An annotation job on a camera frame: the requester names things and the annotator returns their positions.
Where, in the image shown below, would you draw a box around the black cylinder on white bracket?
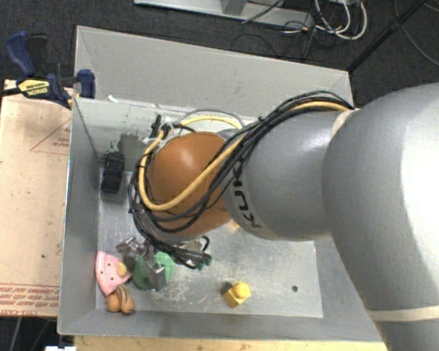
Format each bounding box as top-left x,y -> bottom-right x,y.
96,149 -> 128,196

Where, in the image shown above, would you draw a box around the yellow toy block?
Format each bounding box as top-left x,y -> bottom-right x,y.
220,278 -> 253,311

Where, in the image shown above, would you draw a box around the pink dotted wedge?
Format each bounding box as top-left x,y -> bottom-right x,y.
91,249 -> 136,301

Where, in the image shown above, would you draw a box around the green plastic toy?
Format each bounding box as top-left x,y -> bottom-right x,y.
130,247 -> 177,294

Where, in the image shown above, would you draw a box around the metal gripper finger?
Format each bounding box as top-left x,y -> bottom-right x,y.
142,259 -> 171,293
112,233 -> 144,277

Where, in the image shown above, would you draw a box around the orange striped toy animal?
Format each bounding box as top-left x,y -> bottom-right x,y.
102,282 -> 140,317

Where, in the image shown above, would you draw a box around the brown cardboard board, red print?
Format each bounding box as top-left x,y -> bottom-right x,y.
0,78 -> 87,327

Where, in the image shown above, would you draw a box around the grey metal bin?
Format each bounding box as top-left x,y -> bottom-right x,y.
39,24 -> 416,351

